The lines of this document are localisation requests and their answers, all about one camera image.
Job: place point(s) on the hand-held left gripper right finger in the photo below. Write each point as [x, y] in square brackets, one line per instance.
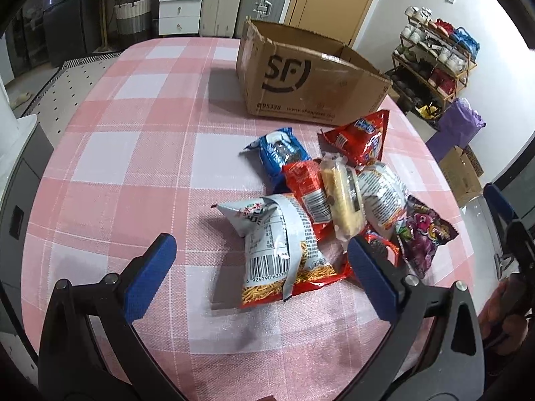
[372, 277]

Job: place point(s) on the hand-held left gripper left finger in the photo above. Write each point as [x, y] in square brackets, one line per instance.
[151, 277]

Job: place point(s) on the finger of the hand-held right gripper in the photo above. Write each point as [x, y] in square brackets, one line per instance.
[497, 205]
[503, 261]

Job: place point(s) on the dark purple candy packet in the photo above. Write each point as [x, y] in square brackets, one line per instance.
[422, 234]

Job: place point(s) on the white orange noodle packet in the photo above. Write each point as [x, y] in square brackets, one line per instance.
[381, 196]

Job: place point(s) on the yellow cake packet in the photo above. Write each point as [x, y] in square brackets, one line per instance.
[342, 200]

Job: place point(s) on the silver crispy noodle packet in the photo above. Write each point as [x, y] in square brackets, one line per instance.
[267, 242]

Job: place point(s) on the small red white-label packet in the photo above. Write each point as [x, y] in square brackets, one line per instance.
[305, 186]

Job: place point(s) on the red triangular snack packet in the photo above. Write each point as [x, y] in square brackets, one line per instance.
[359, 138]

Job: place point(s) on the blue cookie packet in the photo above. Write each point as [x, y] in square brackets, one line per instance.
[276, 150]

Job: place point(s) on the printed cardboard box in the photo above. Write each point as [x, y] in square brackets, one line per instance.
[334, 87]

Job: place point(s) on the person's right hand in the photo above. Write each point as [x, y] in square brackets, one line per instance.
[499, 313]

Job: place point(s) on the plain cardboard box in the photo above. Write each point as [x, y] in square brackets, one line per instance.
[459, 179]

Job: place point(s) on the woven patterned basket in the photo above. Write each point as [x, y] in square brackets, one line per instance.
[474, 159]

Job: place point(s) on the purple bag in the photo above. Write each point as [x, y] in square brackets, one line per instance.
[457, 127]

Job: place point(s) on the pink checked tablecloth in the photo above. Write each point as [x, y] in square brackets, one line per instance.
[133, 163]

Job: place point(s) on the grey cabinet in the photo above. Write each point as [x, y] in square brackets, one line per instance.
[16, 200]

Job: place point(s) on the shoe rack with shoes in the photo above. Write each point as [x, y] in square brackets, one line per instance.
[434, 62]

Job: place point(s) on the beige slipper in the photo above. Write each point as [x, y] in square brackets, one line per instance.
[21, 98]

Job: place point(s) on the striped laundry basket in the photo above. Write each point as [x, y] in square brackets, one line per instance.
[133, 21]

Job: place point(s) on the wooden door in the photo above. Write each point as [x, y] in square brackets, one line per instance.
[330, 0]

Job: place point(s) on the dark refrigerator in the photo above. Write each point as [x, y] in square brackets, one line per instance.
[67, 25]

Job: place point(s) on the white drawer cabinet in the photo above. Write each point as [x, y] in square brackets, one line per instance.
[180, 8]

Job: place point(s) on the cream suitcase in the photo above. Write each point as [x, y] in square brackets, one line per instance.
[221, 0]

